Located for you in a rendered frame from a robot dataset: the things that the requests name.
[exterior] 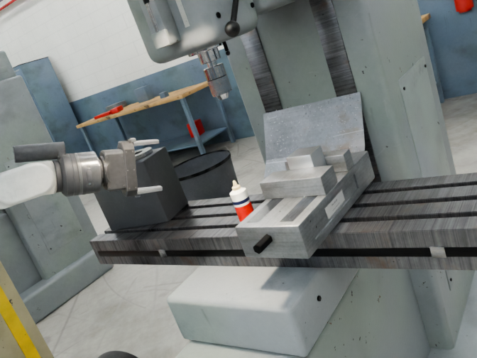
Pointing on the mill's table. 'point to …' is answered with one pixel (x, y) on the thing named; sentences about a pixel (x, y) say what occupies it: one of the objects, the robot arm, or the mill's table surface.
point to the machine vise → (306, 211)
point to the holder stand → (148, 177)
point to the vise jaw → (299, 182)
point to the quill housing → (195, 25)
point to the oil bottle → (240, 201)
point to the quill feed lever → (232, 30)
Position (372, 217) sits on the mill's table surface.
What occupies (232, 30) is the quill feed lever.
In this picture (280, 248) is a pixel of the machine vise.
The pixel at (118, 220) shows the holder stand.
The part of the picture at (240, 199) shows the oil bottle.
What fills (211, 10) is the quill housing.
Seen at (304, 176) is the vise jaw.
